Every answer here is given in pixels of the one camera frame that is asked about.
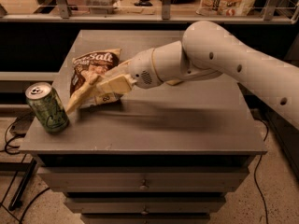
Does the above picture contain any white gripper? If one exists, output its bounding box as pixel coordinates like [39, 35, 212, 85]
[66, 49, 163, 114]

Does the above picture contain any brown chip bag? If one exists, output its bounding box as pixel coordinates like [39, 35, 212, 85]
[70, 49, 121, 107]

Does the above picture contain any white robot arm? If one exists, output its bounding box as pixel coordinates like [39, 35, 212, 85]
[66, 21, 299, 128]

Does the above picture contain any green soda can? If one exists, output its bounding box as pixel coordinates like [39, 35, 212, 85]
[25, 82, 69, 133]

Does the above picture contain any colourful snack bag on shelf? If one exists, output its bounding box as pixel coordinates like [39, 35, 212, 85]
[196, 0, 256, 16]

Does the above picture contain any top drawer knob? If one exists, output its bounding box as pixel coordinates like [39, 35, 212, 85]
[139, 179, 149, 190]

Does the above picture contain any drawer knob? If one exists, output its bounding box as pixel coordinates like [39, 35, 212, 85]
[141, 206, 149, 216]
[139, 179, 149, 190]

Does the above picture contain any metal shelf rail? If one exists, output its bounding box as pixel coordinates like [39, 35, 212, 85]
[0, 0, 299, 24]

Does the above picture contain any black cables left floor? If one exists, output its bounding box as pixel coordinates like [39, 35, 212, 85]
[0, 111, 50, 224]

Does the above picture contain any black cable right floor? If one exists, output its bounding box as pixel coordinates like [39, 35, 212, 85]
[252, 119, 270, 224]

